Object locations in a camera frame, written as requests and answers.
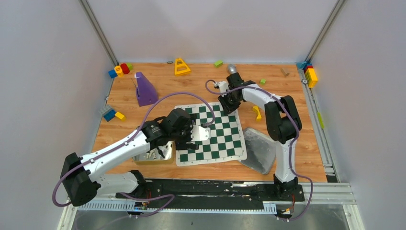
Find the brown wooden block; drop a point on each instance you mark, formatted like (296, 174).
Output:
(285, 72)

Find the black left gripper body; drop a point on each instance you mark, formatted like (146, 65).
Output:
(185, 139)

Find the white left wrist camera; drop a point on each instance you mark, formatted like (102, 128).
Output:
(199, 133)

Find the blue cube block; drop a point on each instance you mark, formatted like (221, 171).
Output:
(112, 73)

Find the yellow cube near left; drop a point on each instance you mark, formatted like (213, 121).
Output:
(120, 116)

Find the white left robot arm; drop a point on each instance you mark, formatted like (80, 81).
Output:
(84, 177)

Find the green white chess board mat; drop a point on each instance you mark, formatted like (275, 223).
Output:
(226, 138)

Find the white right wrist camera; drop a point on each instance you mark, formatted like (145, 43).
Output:
(222, 86)

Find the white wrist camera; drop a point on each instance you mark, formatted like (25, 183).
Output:
(222, 86)
(199, 133)

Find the green block far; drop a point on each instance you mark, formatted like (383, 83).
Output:
(218, 63)

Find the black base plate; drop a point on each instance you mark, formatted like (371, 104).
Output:
(230, 195)

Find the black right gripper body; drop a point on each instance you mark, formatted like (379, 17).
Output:
(230, 102)

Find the yellow arch block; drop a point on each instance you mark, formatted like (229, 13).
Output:
(256, 110)

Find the yellow triangle block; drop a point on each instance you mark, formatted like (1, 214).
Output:
(181, 68)

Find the yellow cylinder block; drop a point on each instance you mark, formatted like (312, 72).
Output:
(119, 71)

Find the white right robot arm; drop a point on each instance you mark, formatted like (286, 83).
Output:
(282, 121)

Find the purple metronome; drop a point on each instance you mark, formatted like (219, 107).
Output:
(145, 91)

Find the grey brick near left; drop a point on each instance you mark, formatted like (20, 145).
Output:
(106, 109)

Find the red cylinder block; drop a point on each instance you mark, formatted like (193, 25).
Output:
(125, 68)

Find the blue brick near left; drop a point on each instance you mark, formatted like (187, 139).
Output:
(108, 116)

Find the grey microphone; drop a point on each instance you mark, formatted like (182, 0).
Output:
(231, 69)

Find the silver tin lid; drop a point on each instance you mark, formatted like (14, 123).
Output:
(261, 151)

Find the yellow red blue brick stack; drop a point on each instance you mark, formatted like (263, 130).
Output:
(309, 73)

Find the gold tin box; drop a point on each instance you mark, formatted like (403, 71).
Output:
(160, 155)

